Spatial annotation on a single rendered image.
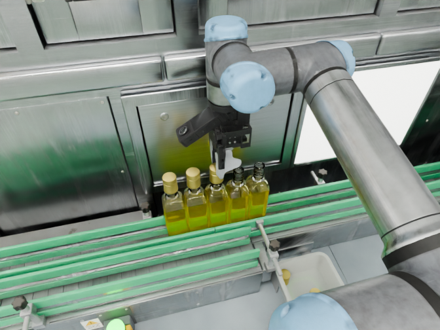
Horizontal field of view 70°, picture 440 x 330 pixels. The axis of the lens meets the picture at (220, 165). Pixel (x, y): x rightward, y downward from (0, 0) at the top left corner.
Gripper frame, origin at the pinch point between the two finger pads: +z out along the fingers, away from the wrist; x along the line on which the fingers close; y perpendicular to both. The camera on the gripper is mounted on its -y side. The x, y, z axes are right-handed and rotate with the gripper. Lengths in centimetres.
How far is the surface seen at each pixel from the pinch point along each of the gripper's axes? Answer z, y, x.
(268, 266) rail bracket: 25.2, 10.5, -15.8
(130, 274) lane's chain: 27.7, -26.5, -6.5
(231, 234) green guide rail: 19.9, 2.6, -6.3
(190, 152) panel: 4.4, -4.2, 12.8
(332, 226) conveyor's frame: 28.5, 36.0, -6.7
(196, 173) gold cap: -0.5, -5.0, -0.5
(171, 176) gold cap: -0.5, -11.0, 0.0
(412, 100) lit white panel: -2, 65, 11
